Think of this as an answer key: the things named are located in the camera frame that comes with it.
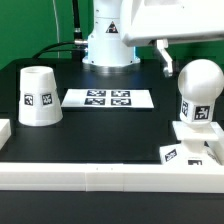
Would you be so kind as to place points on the white marker sheet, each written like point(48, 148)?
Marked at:
point(108, 98)

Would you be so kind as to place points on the white lamp base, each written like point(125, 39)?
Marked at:
point(197, 146)

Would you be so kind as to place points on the white lamp bulb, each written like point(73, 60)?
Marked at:
point(200, 83)

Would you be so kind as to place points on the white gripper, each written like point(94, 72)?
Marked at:
point(173, 21)

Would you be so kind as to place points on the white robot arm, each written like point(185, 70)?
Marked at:
point(106, 50)

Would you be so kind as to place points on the white lamp shade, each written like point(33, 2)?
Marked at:
point(39, 104)

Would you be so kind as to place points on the white left fence piece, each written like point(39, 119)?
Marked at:
point(5, 131)

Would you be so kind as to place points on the white front fence rail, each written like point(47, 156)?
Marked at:
point(110, 177)

